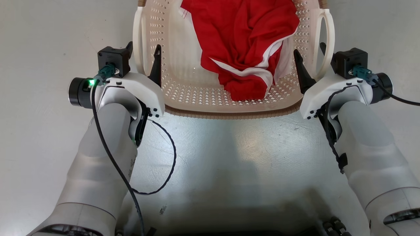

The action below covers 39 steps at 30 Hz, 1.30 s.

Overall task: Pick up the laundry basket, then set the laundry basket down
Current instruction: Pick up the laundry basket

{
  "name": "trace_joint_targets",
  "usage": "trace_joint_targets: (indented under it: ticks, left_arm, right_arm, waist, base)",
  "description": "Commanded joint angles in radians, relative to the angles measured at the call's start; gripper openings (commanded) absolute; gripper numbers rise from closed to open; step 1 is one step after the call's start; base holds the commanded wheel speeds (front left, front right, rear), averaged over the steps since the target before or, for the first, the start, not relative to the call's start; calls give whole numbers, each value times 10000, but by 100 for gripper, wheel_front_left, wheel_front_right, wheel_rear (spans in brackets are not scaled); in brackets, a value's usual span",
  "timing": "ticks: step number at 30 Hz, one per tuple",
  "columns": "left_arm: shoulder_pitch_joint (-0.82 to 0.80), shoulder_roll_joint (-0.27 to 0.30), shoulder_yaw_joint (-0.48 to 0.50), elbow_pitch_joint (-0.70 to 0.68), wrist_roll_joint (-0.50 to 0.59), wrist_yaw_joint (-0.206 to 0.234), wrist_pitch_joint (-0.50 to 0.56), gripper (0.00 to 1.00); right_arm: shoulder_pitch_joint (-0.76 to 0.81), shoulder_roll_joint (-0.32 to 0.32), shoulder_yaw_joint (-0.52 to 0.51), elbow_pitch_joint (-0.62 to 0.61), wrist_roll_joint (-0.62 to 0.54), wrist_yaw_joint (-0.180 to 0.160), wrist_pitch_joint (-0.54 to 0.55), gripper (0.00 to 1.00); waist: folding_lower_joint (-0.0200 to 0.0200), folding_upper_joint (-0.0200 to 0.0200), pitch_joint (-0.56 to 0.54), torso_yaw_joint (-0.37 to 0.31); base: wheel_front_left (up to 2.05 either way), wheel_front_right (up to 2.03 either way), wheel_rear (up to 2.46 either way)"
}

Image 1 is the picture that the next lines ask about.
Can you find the cream plastic laundry basket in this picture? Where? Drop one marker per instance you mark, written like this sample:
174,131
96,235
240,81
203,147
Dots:
197,95

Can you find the dark robot base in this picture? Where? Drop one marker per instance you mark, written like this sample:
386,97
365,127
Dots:
334,227

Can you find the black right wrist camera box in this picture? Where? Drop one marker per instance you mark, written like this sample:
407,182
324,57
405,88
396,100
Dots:
349,60

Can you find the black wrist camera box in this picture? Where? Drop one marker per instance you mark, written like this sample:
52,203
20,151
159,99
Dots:
349,60
115,57

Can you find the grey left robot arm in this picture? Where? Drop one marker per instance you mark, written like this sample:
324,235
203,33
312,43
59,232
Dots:
98,170

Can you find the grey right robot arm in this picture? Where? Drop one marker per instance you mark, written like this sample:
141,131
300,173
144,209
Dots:
370,154

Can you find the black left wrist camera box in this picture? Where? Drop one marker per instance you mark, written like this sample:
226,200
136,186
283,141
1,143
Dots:
115,57

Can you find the red and white garment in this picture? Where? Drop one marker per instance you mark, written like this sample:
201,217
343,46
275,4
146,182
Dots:
236,36

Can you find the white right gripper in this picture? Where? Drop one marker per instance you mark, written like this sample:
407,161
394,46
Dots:
328,88

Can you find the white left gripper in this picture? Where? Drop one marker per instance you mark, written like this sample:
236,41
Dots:
137,85

